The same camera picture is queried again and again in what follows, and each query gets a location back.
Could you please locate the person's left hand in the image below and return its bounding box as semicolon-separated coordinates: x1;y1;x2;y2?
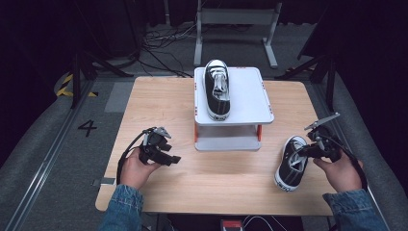
119;147;162;191

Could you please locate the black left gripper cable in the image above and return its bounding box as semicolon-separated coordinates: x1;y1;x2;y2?
115;128;155;187

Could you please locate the grey metal frame stand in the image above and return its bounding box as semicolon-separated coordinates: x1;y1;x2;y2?
192;0;283;69

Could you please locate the person's right hand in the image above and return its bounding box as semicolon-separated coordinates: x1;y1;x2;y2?
312;150;364;193

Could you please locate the tangle of floor cables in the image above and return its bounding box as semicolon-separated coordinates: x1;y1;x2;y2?
140;22;197;79

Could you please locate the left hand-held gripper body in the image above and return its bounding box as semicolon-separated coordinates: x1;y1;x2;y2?
138;126;172;166

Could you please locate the red and black device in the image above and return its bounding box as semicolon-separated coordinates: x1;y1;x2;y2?
220;219;243;231

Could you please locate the white two-tier shoe rack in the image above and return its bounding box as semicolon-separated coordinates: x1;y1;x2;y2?
192;65;275;152

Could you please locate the black canvas sneaker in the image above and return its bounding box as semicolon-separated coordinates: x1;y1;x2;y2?
204;59;231;122
273;135;310;193

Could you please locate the yellow and black floor tape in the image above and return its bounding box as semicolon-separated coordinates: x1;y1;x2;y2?
56;73;99;98

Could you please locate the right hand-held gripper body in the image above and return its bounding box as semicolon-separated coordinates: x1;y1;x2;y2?
303;112;343;163

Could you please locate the black tripod stand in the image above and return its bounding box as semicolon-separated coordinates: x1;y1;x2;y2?
68;51;134;110
273;54;338;114

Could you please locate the white cable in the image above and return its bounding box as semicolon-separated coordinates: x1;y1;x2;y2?
242;215;288;231

